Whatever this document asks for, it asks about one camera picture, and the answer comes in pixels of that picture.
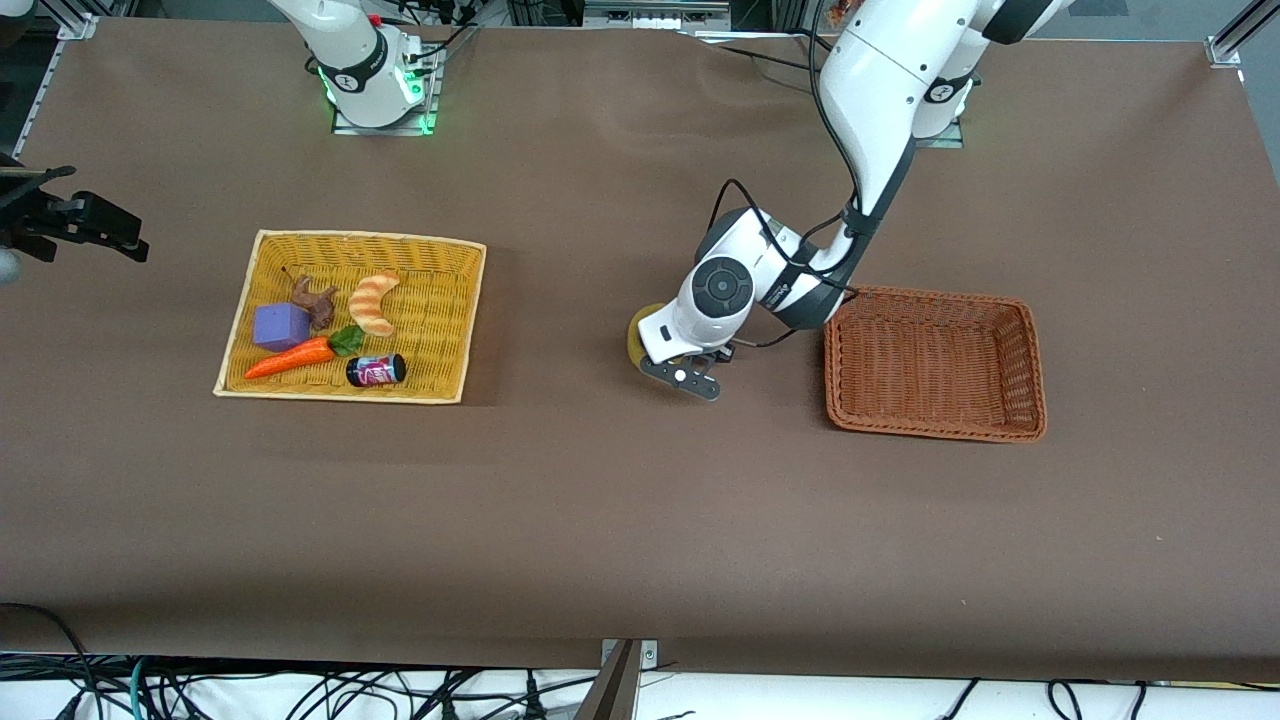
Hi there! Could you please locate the toy croissant bread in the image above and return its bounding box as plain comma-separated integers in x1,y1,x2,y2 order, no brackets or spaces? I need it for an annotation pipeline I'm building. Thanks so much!
349,270,403,339

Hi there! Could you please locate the silver metal table bracket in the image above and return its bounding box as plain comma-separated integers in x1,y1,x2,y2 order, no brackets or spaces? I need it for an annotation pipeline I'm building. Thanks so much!
600,639,660,670

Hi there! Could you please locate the pink label bottle black cap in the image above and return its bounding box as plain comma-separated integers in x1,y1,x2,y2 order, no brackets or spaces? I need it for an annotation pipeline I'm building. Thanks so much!
345,353,409,390

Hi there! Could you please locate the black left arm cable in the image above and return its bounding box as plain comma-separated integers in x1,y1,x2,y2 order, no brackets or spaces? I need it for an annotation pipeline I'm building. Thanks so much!
707,0,883,350

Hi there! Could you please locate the purple foam cube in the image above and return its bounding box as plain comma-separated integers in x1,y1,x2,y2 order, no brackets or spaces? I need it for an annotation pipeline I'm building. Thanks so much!
252,302,312,353

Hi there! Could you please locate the yellowish clear tape roll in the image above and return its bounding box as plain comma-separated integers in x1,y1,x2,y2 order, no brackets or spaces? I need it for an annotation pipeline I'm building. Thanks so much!
626,303,667,374

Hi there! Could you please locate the black cable on table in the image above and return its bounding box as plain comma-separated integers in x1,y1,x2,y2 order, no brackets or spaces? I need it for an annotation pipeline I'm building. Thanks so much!
690,28,836,79

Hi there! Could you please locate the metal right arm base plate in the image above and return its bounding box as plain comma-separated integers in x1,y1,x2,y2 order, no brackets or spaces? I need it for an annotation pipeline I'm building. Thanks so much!
331,40,441,137

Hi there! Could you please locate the brown beam under table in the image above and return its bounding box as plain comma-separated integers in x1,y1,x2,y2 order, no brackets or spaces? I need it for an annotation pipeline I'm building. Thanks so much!
573,640,642,720

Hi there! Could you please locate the yellow wicker basket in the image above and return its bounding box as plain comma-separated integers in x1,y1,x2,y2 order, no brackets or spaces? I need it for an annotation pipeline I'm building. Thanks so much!
213,229,488,404

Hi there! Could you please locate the brown wicker basket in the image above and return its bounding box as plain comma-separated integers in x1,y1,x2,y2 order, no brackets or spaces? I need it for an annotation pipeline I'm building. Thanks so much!
824,284,1048,443

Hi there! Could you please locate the brown toy lion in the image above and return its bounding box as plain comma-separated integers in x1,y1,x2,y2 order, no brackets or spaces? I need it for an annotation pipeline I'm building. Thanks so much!
288,275,340,332

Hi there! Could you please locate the orange toy carrot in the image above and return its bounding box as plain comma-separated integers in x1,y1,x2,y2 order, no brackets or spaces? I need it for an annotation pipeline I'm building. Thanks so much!
243,324,367,381

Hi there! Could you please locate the aluminium frame rail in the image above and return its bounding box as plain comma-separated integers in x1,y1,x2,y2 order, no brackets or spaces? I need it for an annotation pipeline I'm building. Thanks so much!
583,0,733,32

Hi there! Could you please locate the black looped floor cable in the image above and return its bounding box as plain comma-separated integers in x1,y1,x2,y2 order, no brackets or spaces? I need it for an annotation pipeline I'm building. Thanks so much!
0,602,99,720

